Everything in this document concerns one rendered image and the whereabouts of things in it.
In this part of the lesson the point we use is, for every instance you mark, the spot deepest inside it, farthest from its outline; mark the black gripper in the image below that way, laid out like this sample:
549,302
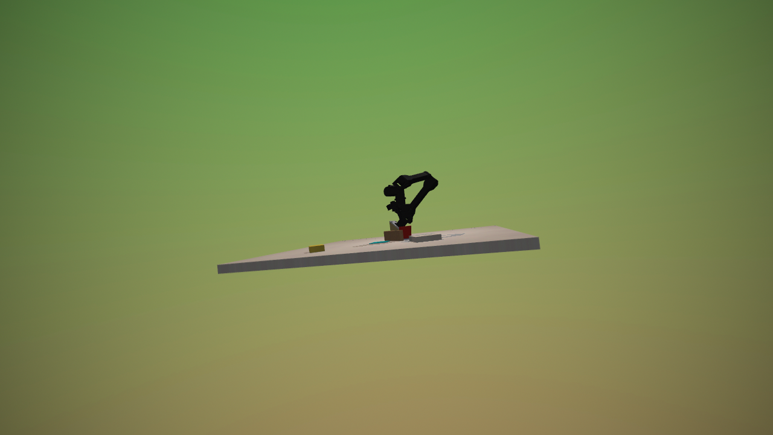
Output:
402,210

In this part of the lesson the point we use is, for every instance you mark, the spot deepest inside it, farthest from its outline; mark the brown wooden plank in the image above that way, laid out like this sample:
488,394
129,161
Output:
396,235

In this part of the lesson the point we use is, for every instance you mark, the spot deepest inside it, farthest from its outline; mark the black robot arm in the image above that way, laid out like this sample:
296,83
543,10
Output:
405,181

